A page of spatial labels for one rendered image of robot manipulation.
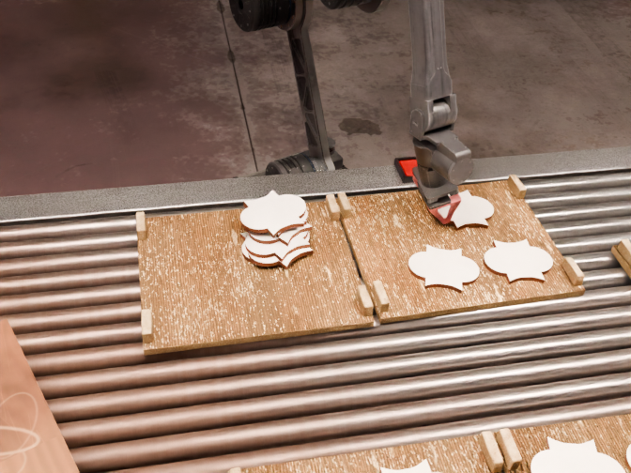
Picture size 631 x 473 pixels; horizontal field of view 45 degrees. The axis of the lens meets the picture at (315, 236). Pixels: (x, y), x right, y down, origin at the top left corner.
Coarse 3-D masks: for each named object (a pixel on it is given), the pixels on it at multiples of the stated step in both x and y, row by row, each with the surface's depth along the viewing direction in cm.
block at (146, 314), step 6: (144, 312) 134; (150, 312) 134; (144, 318) 133; (150, 318) 133; (144, 324) 132; (150, 324) 132; (144, 330) 131; (150, 330) 131; (144, 336) 131; (150, 336) 131; (144, 342) 132; (150, 342) 132
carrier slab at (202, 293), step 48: (144, 240) 152; (192, 240) 152; (240, 240) 153; (336, 240) 154; (144, 288) 142; (192, 288) 143; (240, 288) 143; (288, 288) 144; (336, 288) 144; (192, 336) 134; (240, 336) 135; (288, 336) 137
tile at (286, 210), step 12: (252, 204) 152; (264, 204) 152; (276, 204) 152; (288, 204) 152; (300, 204) 153; (240, 216) 149; (252, 216) 149; (264, 216) 149; (276, 216) 150; (288, 216) 150; (300, 216) 150; (252, 228) 147; (264, 228) 147; (276, 228) 147; (288, 228) 148
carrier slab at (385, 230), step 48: (480, 192) 168; (384, 240) 155; (432, 240) 156; (480, 240) 157; (528, 240) 157; (384, 288) 145; (432, 288) 146; (480, 288) 146; (528, 288) 147; (576, 288) 148
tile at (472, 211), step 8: (464, 192) 166; (464, 200) 164; (472, 200) 164; (480, 200) 164; (440, 208) 161; (448, 208) 161; (456, 208) 161; (464, 208) 162; (472, 208) 162; (480, 208) 162; (488, 208) 162; (456, 216) 160; (464, 216) 160; (472, 216) 160; (480, 216) 160; (488, 216) 161; (456, 224) 158; (464, 224) 158; (472, 224) 159; (480, 224) 159
